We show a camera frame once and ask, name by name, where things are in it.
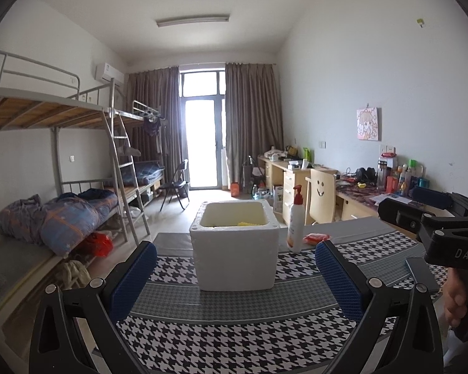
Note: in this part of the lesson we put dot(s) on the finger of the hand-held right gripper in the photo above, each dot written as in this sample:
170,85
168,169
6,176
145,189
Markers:
401,214
433,198

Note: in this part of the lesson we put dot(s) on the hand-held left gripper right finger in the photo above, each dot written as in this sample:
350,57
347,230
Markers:
335,276

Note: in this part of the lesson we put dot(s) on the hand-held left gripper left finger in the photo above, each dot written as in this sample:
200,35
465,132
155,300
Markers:
136,272

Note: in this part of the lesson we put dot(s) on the white foam box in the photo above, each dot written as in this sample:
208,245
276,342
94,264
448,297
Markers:
234,257

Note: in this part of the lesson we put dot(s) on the yellow comb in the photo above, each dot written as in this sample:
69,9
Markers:
246,224

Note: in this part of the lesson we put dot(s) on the person's right hand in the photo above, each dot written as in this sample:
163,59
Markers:
454,300

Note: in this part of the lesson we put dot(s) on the printed paper sheets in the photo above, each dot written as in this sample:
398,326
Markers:
378,199

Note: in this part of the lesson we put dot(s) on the row of bottles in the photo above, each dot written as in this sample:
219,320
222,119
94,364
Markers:
401,175

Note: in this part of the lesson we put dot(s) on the red snack packet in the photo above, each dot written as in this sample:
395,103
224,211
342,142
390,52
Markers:
316,239

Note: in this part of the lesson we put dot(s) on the wooden desk with patterned top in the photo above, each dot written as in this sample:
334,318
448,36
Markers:
355,206

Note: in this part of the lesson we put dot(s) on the red plastic bag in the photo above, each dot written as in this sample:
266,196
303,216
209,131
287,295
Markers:
97,244

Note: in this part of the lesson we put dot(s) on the black headphones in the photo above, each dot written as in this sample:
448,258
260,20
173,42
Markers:
364,174

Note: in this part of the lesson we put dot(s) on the pale yellow cloth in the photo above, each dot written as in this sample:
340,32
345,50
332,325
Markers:
72,274

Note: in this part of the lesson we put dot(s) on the white pump bottle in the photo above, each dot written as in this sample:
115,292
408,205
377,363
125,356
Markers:
295,226

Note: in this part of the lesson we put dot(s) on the wooden chair with smiley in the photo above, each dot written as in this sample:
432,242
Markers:
319,194

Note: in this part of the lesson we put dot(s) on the blue patterned quilt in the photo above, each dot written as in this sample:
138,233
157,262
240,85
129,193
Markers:
70,218

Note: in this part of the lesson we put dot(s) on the black folding chair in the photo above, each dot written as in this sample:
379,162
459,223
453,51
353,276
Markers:
175,187

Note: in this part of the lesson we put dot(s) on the cluttered wooden desk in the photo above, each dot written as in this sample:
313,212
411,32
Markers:
288,187

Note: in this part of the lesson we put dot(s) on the grey metal bunk bed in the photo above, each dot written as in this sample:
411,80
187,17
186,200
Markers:
148,171
31,105

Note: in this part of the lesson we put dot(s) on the houndstooth tablecloth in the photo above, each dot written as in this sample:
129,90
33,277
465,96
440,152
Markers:
226,327

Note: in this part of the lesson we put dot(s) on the orange floor container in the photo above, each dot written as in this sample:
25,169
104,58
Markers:
234,189

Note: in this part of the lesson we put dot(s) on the hanging dark clothes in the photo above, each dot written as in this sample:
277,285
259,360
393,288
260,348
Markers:
154,126

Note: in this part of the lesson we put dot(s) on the glass balcony door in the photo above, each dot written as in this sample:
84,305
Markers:
202,140

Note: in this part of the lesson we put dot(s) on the brown curtain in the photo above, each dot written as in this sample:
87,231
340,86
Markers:
253,124
152,97

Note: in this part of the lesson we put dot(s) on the white air conditioner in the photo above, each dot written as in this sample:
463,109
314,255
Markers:
109,73

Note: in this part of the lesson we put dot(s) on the ceiling tube light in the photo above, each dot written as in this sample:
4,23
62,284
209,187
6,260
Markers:
193,20

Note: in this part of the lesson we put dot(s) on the pink wall picture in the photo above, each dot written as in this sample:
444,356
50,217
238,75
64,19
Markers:
367,124

